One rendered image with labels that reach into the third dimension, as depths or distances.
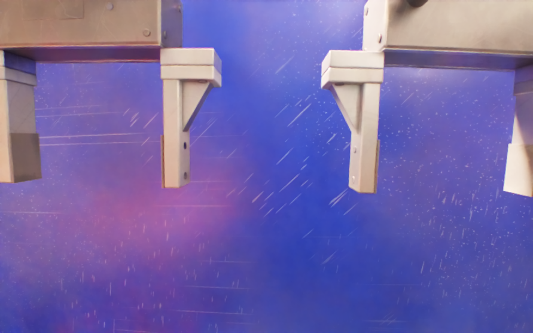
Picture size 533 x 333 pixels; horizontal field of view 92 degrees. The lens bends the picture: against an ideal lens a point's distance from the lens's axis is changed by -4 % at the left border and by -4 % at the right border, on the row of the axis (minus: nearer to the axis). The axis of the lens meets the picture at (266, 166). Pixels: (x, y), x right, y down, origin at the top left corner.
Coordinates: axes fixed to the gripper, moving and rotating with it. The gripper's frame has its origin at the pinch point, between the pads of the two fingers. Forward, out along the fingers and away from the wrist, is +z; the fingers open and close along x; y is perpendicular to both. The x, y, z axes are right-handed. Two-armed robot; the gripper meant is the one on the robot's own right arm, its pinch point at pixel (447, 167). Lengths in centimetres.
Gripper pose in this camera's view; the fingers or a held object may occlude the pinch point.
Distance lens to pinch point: 25.1
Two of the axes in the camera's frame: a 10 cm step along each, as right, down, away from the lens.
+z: -0.2, 9.9, 1.0
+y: -0.2, 1.0, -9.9
